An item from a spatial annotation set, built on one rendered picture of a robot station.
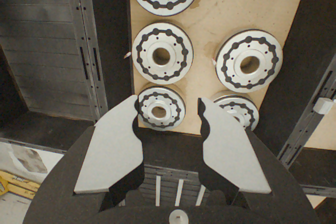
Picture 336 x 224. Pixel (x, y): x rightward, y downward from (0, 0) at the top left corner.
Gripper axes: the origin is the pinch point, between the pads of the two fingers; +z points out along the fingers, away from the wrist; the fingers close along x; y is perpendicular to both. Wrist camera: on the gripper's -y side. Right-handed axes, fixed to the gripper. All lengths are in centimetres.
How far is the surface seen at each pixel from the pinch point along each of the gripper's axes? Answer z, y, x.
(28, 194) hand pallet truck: 128, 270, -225
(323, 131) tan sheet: 12.0, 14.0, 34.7
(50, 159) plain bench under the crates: 39, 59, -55
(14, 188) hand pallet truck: 132, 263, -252
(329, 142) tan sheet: 11.5, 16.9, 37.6
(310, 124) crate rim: 4.1, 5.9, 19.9
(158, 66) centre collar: 13.7, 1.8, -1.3
